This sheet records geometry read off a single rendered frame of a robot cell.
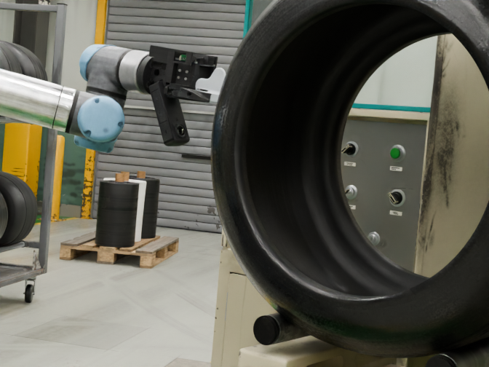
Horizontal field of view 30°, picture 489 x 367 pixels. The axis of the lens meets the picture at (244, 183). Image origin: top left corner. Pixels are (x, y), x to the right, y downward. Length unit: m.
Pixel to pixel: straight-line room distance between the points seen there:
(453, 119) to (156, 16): 9.70
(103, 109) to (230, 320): 0.93
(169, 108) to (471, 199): 0.54
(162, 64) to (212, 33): 9.35
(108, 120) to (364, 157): 0.80
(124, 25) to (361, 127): 9.29
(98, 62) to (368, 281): 0.62
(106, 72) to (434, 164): 0.60
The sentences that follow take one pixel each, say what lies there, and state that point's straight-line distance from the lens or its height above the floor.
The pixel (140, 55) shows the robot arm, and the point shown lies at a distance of 1.63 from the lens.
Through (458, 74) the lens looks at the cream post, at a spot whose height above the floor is 1.32.
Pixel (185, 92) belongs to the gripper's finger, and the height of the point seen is 1.25.
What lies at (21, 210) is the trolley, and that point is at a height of 0.61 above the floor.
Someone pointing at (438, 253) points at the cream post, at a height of 1.01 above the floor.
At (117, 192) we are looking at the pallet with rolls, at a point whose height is 0.61.
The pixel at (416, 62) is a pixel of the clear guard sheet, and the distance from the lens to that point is 2.07.
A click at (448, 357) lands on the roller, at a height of 0.92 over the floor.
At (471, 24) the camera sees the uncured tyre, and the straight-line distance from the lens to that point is 1.19.
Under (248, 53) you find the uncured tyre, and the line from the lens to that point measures 1.36.
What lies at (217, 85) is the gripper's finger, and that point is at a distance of 1.51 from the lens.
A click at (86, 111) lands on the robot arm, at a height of 1.20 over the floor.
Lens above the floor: 1.19
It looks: 3 degrees down
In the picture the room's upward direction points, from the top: 5 degrees clockwise
